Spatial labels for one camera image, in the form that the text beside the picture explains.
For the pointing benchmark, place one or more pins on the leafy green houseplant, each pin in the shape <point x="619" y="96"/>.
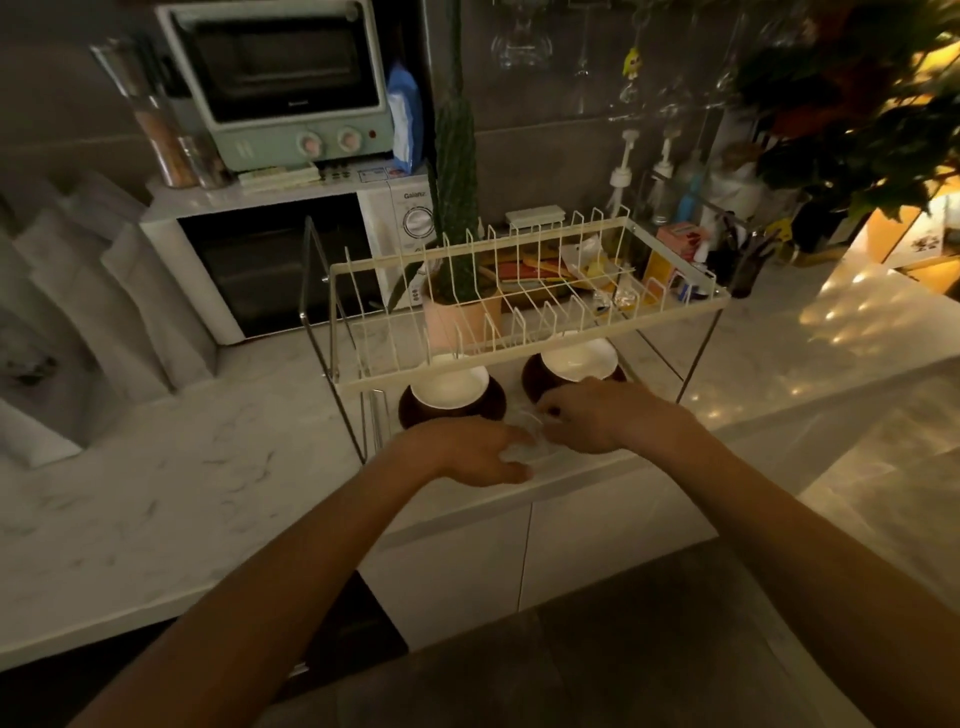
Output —
<point x="847" y="112"/>

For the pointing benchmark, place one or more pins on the green cactus in pink pot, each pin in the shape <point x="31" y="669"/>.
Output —
<point x="455" y="217"/>

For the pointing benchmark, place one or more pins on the white rectangular box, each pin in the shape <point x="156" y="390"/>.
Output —
<point x="535" y="217"/>

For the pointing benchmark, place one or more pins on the tall clear storage jar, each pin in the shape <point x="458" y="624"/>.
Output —
<point x="154" y="112"/>

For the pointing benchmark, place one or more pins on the white microwave oven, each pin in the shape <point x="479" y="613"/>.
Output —
<point x="289" y="259"/>

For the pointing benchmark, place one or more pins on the white marbled boards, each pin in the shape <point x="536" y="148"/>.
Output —
<point x="90" y="315"/>

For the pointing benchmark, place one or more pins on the person's right fingers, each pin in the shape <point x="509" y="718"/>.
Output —
<point x="559" y="420"/>

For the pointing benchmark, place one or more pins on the clear glass dish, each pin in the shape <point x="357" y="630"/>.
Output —
<point x="531" y="440"/>

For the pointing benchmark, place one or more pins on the person's left forearm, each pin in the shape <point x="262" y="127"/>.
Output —
<point x="247" y="600"/>

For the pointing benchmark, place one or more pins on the mint green toaster oven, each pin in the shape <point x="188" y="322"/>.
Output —
<point x="289" y="79"/>

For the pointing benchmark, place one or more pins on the person's right hand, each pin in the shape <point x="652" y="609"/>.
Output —
<point x="609" y="415"/>

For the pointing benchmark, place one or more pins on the yellow hanging figurine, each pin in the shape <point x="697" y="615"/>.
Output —
<point x="632" y="63"/>

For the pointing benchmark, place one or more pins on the small clear glass jar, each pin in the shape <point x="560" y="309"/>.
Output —
<point x="204" y="160"/>

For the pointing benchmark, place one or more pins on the white pump dispenser bottle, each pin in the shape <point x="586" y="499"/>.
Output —
<point x="621" y="174"/>

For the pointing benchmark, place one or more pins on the person's left hand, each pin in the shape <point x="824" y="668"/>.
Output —
<point x="459" y="448"/>

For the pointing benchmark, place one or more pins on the white cabinet doors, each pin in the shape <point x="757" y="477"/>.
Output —
<point x="540" y="555"/>

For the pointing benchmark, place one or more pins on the hanging wine glass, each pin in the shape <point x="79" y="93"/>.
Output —
<point x="521" y="34"/>

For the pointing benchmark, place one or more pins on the brown bowl with white inside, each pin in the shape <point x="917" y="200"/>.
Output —
<point x="571" y="365"/>
<point x="450" y="397"/>

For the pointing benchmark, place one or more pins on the person's left thumb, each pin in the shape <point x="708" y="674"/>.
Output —
<point x="510" y="474"/>

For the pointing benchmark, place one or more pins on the blue and white packet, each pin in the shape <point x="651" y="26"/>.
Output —
<point x="406" y="116"/>

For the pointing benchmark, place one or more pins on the person's right forearm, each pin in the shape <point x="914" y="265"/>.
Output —
<point x="817" y="577"/>

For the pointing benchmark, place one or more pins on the orange box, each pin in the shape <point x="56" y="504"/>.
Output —
<point x="671" y="259"/>

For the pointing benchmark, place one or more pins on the clear pump dispenser bottle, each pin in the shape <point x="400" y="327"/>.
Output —
<point x="662" y="180"/>

